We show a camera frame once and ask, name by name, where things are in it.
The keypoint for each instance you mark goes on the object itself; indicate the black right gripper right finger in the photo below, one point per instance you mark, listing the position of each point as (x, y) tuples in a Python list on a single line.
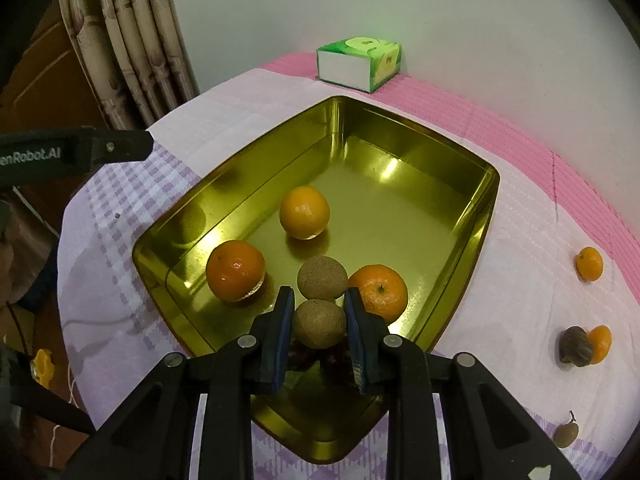
[(453, 405)]

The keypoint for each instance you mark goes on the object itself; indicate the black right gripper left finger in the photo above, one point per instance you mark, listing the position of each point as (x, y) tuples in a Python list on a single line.
[(191, 417)]

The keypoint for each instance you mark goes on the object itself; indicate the brown round fruit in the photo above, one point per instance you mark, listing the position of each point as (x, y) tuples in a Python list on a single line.
[(322, 277), (319, 324)]

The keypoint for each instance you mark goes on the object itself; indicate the dark mangosteen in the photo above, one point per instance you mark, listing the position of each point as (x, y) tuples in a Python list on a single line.
[(574, 347)]

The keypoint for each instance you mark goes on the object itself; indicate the small brown longan with stem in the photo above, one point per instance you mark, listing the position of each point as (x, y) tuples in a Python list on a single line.
[(566, 434)]

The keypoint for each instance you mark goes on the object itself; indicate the small orange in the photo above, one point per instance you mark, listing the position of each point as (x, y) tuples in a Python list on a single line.
[(601, 340), (589, 264)]

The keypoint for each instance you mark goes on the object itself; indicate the orange mandarin right in tin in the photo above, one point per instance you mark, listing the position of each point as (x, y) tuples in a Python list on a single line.
[(382, 290)]

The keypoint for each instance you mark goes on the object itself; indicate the orange mandarin in tin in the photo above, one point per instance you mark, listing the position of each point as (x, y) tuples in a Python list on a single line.
[(304, 213), (382, 290), (235, 270)]

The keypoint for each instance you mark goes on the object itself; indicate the brown round fruit in tin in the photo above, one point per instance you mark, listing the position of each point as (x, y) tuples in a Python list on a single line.
[(322, 277)]

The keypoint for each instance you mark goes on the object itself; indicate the yellow object on floor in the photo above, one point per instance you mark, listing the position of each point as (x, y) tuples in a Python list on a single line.
[(42, 368)]

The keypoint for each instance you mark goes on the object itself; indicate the gold metal toffee tin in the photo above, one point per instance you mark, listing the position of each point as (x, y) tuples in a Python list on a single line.
[(342, 186)]

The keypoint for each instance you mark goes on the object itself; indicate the orange mandarin upper in tin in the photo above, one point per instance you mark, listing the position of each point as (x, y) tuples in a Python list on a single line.
[(304, 213)]

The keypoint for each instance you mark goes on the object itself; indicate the bamboo pattern curtain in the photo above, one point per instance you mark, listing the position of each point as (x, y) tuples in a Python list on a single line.
[(131, 52)]

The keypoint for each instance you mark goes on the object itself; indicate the orange mandarin lower in tin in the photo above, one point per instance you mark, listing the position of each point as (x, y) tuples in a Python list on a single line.
[(235, 270)]

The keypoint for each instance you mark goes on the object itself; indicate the pink purple checked tablecloth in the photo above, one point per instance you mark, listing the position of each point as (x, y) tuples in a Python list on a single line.
[(524, 293)]

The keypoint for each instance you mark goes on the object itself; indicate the green white tissue box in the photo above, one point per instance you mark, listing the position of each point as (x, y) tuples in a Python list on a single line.
[(360, 63)]

